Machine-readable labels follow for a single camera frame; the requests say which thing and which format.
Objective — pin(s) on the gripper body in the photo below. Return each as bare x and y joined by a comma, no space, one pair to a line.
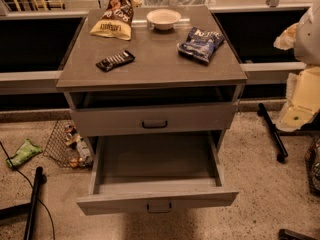
309,40

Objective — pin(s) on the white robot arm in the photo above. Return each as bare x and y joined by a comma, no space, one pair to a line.
303,89

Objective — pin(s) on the upper grey drawer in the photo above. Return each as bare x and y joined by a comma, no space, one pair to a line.
153,119

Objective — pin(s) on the grey drawer cabinet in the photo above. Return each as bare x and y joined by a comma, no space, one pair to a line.
158,76

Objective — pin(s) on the black stand leg right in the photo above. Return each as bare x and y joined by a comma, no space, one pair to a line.
282,152

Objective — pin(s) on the black stand leg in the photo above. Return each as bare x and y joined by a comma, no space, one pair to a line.
282,152
29,209

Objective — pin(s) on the dark basket right edge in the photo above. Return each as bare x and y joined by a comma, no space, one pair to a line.
312,161

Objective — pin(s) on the blue chip bag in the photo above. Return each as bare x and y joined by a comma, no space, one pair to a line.
200,45

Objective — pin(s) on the black object bottom right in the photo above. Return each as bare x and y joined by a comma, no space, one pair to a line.
285,234

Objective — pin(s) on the white bowl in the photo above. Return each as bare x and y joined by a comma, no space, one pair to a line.
163,19

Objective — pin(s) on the black snack bar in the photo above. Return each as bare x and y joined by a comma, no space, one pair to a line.
115,61

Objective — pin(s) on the brown yellow chip bag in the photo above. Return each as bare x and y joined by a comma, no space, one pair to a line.
116,20

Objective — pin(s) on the green snack bag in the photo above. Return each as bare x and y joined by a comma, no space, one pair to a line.
24,153

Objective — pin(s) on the black stand leg left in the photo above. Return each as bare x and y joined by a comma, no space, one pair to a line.
29,209

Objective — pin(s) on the wire basket with items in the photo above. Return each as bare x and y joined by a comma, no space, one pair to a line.
67,148

